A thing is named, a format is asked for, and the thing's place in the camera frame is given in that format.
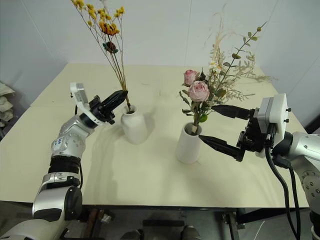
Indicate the silver robot torso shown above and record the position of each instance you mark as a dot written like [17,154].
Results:
[27,231]

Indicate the small white block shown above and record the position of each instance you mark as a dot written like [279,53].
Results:
[106,219]

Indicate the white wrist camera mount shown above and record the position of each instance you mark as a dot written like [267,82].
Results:
[281,117]
[80,96]

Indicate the white cylinder vase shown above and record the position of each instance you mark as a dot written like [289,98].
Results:
[188,147]

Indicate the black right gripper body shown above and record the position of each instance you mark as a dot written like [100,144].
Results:
[252,138]

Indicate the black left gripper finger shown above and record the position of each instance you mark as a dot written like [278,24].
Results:
[114,97]
[115,103]

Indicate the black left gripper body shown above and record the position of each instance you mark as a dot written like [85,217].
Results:
[103,113]

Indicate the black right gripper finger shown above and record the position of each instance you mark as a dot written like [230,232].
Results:
[232,111]
[222,146]

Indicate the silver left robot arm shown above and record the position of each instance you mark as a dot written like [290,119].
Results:
[67,140]

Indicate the pink rose bouquet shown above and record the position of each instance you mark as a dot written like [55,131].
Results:
[198,90]

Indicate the yellow dried flower bouquet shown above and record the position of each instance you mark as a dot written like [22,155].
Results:
[110,28]

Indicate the dark rounded shape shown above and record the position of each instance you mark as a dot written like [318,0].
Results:
[191,232]
[132,235]

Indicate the grey crumpled paper pile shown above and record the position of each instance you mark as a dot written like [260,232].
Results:
[5,100]

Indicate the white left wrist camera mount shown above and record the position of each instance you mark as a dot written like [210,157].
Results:
[80,96]

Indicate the white round-shouldered vase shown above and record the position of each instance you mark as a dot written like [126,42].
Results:
[133,126]

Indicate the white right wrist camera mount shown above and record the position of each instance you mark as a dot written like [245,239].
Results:
[281,117]

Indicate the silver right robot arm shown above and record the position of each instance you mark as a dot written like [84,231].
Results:
[306,150]

